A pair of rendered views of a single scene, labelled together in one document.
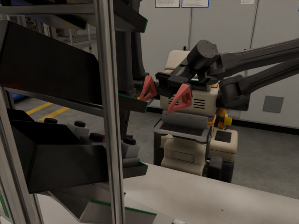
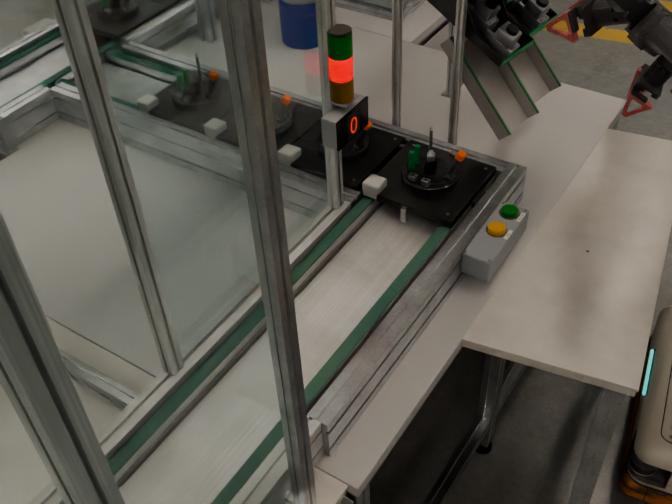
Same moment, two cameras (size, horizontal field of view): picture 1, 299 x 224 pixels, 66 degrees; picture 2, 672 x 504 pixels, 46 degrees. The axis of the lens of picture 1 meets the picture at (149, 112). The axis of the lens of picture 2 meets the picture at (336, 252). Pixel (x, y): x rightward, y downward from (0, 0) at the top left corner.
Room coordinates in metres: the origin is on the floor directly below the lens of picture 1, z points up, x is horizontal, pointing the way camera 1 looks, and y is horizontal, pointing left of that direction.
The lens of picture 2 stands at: (0.15, -1.66, 2.14)
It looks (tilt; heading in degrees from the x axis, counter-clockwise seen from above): 43 degrees down; 94
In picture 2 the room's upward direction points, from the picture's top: 3 degrees counter-clockwise
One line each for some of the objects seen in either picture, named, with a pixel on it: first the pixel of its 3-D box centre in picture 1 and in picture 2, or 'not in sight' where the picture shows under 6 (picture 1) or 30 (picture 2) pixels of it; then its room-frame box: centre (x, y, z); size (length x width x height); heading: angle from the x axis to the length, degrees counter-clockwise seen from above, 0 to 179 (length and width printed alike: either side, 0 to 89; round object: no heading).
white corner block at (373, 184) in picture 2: not in sight; (374, 186); (0.14, -0.16, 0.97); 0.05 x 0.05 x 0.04; 59
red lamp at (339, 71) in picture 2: not in sight; (340, 66); (0.08, -0.23, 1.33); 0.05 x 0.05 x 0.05
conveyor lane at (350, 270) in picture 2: not in sight; (356, 265); (0.10, -0.37, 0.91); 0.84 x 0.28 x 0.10; 59
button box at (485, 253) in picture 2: not in sight; (495, 240); (0.42, -0.31, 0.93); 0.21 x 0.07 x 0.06; 59
